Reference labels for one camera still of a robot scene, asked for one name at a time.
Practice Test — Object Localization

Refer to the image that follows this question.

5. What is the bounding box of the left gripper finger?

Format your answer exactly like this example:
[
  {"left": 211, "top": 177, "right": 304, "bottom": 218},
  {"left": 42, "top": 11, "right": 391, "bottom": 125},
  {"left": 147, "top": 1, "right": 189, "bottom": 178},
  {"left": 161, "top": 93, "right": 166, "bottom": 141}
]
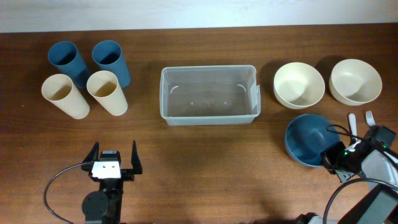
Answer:
[
  {"left": 83, "top": 142, "right": 99, "bottom": 162},
  {"left": 131, "top": 141, "right": 142, "bottom": 174}
]

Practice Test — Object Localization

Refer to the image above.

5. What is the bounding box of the blue bowl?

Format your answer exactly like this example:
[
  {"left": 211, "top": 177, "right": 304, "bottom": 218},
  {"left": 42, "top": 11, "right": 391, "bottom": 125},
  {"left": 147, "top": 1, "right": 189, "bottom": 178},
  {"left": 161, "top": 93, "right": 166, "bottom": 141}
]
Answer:
[{"left": 284, "top": 114, "right": 340, "bottom": 167}]

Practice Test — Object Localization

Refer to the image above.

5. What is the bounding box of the cream cup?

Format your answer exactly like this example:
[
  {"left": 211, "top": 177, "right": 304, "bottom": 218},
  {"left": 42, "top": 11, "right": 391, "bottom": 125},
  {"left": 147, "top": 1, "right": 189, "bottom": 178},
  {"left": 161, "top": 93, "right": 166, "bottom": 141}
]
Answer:
[
  {"left": 86, "top": 70, "right": 128, "bottom": 116},
  {"left": 41, "top": 74, "right": 90, "bottom": 119}
]

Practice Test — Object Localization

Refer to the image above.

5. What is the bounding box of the cream bowl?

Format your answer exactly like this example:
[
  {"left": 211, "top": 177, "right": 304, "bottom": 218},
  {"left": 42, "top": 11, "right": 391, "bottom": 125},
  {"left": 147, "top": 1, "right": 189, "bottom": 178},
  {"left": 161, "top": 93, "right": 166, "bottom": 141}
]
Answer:
[
  {"left": 328, "top": 59, "right": 382, "bottom": 106},
  {"left": 273, "top": 62, "right": 325, "bottom": 110}
]

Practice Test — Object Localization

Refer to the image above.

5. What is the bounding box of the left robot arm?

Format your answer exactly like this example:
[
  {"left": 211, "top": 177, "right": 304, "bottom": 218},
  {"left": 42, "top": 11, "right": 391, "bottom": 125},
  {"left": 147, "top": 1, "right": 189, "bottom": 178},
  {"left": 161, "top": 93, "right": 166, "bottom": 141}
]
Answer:
[{"left": 81, "top": 142, "right": 142, "bottom": 224}]

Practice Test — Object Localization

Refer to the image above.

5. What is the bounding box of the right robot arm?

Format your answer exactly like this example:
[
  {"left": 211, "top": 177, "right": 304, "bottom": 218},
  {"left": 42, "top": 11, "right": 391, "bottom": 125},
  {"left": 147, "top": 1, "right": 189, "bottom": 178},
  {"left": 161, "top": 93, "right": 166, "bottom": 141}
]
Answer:
[{"left": 294, "top": 125, "right": 397, "bottom": 224}]

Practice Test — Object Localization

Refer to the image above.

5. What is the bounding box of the clear plastic container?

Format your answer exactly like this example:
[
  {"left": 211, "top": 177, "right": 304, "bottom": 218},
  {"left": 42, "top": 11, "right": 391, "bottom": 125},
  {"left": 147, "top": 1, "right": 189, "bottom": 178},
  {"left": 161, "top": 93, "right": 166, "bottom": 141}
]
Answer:
[{"left": 159, "top": 65, "right": 261, "bottom": 126}]

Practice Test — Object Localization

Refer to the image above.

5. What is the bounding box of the white plastic spoon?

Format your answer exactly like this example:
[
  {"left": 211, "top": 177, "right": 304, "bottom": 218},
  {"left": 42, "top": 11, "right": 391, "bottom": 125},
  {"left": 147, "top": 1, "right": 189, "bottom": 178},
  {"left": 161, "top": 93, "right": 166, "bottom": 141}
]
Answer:
[{"left": 348, "top": 113, "right": 358, "bottom": 144}]

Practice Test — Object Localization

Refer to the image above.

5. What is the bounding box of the white plastic fork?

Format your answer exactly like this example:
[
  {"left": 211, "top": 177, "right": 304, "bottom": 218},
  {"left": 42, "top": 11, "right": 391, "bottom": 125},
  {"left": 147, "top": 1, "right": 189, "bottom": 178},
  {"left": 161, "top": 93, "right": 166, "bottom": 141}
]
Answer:
[{"left": 365, "top": 111, "right": 376, "bottom": 126}]

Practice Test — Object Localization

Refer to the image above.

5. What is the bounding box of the right blue cup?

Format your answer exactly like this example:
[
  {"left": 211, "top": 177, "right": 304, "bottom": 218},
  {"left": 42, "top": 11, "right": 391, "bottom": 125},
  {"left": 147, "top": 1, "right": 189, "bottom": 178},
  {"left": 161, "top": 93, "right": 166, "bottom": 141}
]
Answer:
[{"left": 92, "top": 40, "right": 131, "bottom": 88}]

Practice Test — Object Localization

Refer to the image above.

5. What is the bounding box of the blue cup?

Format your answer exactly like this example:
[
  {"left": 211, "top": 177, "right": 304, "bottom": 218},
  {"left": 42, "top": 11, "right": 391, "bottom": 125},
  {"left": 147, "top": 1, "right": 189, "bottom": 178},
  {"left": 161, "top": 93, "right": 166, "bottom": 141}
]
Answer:
[
  {"left": 92, "top": 40, "right": 131, "bottom": 88},
  {"left": 47, "top": 40, "right": 91, "bottom": 89}
]

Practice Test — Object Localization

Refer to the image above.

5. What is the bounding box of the left blue cup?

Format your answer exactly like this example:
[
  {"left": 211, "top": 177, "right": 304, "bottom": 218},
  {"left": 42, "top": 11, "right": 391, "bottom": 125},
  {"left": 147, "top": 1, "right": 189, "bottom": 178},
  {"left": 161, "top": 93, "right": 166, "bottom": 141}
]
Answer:
[{"left": 47, "top": 40, "right": 91, "bottom": 89}]

